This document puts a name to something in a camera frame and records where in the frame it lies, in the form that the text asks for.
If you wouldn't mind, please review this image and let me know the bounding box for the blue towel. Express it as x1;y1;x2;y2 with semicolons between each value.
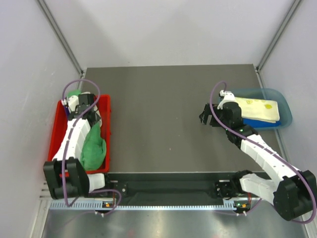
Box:
243;119;281;128

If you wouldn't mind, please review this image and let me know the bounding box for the yellow patterned towel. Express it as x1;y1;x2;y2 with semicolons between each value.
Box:
235;97;280;123

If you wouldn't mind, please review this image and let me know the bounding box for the green towel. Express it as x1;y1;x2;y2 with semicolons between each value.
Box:
63;90;106;170

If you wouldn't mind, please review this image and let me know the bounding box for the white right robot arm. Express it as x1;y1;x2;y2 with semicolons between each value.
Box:
199;102;317;223

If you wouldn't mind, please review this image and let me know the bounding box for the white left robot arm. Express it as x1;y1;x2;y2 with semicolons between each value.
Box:
43;92;112;199

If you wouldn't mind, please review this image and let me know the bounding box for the light patterned towel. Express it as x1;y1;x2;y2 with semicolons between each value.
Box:
93;105;102;123

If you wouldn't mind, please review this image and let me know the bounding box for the purple towel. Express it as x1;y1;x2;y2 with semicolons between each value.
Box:
61;97;70;117

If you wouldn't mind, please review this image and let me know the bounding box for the red plastic bin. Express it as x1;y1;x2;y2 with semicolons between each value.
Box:
47;95;111;174

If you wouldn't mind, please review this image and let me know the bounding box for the translucent blue tray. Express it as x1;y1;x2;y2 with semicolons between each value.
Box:
231;88;293;130

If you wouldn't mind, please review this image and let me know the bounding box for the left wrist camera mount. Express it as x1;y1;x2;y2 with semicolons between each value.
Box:
61;95;79;113

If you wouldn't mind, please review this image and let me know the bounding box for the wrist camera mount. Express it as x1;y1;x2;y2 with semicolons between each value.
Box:
217;90;236;110
61;95;79;113

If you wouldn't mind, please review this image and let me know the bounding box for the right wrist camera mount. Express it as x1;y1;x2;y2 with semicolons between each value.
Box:
217;90;236;110

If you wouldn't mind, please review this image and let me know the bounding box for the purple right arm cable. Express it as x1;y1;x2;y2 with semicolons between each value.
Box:
210;80;317;224

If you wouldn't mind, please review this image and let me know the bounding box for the white slotted cable duct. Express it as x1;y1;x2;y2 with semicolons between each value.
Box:
50;200;251;211

